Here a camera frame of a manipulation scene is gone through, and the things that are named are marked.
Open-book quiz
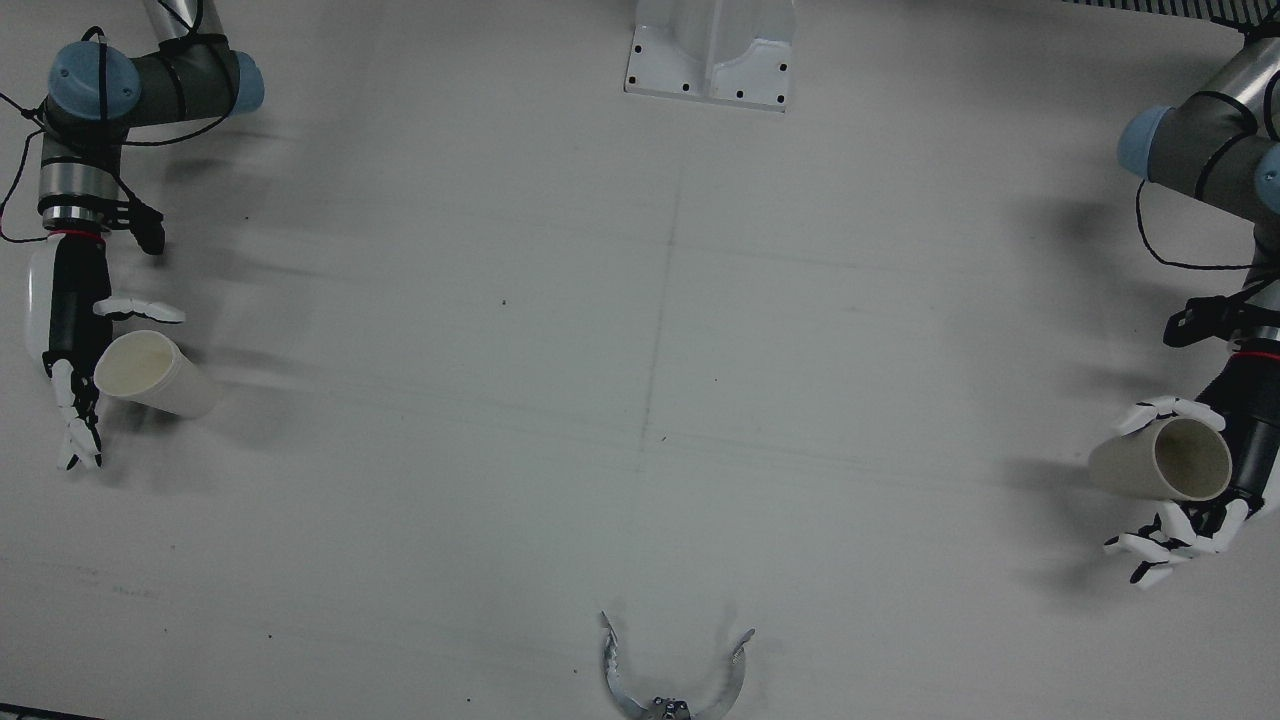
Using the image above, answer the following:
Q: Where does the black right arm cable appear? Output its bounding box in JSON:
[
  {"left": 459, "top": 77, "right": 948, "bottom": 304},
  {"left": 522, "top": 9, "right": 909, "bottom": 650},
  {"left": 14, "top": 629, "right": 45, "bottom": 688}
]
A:
[{"left": 0, "top": 25, "right": 243, "bottom": 246}]

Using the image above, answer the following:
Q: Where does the dark ribbed grille panel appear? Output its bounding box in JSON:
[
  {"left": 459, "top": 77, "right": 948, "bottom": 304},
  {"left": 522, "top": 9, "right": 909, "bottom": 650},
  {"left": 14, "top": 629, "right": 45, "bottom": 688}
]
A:
[{"left": 1060, "top": 0, "right": 1280, "bottom": 23}]

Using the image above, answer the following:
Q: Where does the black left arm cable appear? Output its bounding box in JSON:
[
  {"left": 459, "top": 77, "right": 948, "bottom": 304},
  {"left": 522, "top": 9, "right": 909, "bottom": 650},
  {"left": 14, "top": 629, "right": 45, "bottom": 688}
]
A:
[{"left": 1134, "top": 20, "right": 1280, "bottom": 273}]

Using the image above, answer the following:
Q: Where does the metal claw grabber tool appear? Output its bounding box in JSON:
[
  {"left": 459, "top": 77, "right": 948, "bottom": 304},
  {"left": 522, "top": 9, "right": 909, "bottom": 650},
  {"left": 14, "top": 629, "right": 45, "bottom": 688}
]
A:
[{"left": 600, "top": 611, "right": 757, "bottom": 720}]

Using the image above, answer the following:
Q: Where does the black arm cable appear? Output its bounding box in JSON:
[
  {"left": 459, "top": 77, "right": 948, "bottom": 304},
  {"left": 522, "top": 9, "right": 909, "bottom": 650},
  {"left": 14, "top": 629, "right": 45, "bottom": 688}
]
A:
[
  {"left": 1134, "top": 20, "right": 1280, "bottom": 273},
  {"left": 0, "top": 25, "right": 243, "bottom": 246}
]

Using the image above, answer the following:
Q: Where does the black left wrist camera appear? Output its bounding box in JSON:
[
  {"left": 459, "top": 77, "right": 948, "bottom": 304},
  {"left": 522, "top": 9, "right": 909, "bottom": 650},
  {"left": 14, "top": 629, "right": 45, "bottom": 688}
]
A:
[{"left": 1162, "top": 294, "right": 1264, "bottom": 350}]

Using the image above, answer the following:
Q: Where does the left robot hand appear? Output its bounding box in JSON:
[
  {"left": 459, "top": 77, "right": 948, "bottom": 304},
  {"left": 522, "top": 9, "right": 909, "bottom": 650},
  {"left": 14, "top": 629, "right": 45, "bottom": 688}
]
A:
[{"left": 1103, "top": 352, "right": 1280, "bottom": 589}]

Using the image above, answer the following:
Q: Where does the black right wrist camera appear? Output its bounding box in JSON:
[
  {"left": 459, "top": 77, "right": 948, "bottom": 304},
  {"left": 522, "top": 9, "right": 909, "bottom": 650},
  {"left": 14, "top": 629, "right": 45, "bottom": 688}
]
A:
[{"left": 98, "top": 198, "right": 167, "bottom": 257}]

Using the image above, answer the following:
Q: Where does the white metal mounting bracket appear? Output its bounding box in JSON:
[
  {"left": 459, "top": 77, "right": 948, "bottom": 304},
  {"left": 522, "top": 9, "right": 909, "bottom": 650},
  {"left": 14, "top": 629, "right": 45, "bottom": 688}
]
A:
[{"left": 624, "top": 0, "right": 799, "bottom": 113}]

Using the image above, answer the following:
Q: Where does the cream paper cup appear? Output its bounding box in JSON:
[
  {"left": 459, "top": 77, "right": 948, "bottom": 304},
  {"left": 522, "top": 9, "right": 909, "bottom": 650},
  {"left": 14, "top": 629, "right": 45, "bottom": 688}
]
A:
[
  {"left": 1088, "top": 417, "right": 1234, "bottom": 503},
  {"left": 94, "top": 330, "right": 223, "bottom": 420}
]

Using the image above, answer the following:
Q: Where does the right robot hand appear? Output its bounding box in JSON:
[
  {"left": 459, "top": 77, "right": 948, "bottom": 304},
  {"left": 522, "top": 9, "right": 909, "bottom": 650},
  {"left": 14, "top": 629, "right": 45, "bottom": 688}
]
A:
[{"left": 25, "top": 235, "right": 187, "bottom": 472}]

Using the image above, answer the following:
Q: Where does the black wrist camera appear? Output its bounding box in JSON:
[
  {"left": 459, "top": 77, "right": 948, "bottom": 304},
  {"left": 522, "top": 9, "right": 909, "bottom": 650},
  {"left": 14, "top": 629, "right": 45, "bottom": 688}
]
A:
[
  {"left": 1162, "top": 294, "right": 1264, "bottom": 350},
  {"left": 98, "top": 198, "right": 167, "bottom": 257}
]

